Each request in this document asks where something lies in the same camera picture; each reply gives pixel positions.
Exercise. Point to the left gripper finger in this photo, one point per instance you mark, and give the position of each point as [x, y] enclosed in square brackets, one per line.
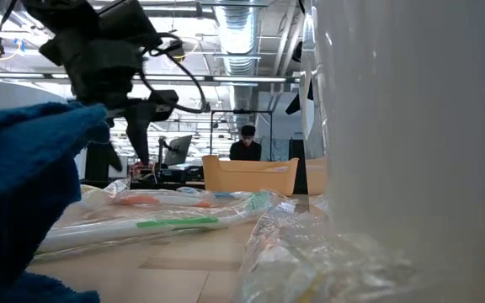
[140, 134]
[114, 157]

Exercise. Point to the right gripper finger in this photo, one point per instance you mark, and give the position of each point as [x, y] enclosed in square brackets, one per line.
[295, 107]

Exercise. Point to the orange plastic bin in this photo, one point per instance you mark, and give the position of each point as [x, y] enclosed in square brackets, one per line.
[251, 174]

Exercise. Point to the green toothbrush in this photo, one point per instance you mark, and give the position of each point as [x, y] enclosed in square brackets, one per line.
[175, 222]

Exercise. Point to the white plastic bin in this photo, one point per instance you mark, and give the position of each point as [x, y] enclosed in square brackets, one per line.
[436, 168]
[11, 94]

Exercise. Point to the blue toothbrush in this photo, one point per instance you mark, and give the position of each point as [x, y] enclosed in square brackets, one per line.
[225, 195]

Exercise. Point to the black cabinet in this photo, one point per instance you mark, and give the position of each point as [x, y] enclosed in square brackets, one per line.
[95, 162]

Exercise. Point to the grey tilted monitor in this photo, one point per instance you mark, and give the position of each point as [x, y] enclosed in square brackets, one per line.
[179, 149]

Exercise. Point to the long ceiling light strip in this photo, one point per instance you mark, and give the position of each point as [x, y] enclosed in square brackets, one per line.
[246, 78]

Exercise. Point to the person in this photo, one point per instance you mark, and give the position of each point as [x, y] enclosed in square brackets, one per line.
[246, 149]

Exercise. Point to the blue cloth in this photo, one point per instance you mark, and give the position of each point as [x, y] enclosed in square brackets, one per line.
[23, 177]

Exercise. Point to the black metal frame stand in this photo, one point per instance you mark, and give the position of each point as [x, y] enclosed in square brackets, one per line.
[241, 111]

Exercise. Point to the silver ventilation duct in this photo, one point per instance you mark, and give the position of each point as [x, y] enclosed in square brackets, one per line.
[236, 33]

